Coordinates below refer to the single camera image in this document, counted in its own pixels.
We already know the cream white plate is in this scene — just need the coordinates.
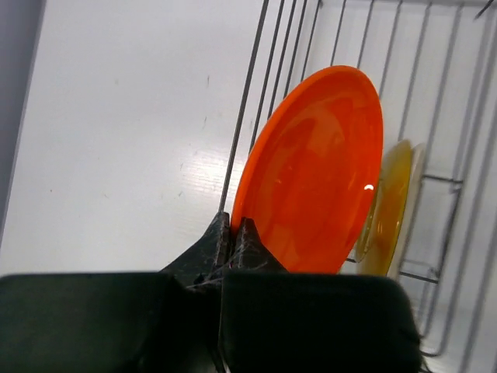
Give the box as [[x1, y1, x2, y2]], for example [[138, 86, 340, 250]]
[[387, 143, 426, 280]]

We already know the wire dish rack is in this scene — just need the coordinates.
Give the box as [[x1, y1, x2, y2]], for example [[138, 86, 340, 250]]
[[221, 1, 496, 371]]

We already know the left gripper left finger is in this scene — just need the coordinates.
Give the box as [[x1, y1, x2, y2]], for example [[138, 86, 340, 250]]
[[1, 213, 229, 372]]

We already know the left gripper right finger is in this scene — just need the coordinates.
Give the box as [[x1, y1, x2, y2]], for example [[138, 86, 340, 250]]
[[219, 218, 422, 372]]

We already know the orange plastic plate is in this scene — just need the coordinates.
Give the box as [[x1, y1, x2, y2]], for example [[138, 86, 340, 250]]
[[231, 65, 384, 274]]

